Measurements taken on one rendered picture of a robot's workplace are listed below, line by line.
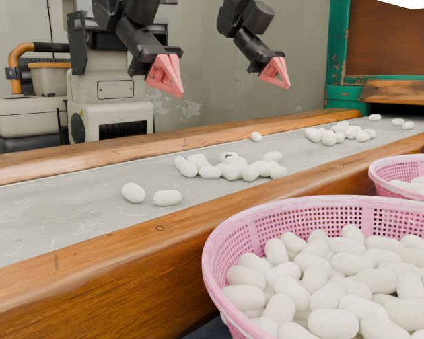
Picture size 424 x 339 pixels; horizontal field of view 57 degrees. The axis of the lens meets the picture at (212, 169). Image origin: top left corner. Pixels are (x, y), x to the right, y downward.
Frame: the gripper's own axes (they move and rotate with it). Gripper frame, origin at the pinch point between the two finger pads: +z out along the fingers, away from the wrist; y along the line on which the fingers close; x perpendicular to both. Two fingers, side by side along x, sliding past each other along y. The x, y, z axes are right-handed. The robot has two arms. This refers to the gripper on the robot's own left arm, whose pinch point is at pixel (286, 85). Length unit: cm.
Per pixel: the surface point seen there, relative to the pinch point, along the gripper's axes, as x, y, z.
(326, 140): -3.6, -10.9, 20.5
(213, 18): 74, 139, -154
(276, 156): -4.9, -31.0, 22.1
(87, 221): -4, -65, 24
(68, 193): 3, -62, 15
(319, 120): 8.4, 18.0, 6.1
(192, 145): 8.8, -31.4, 6.9
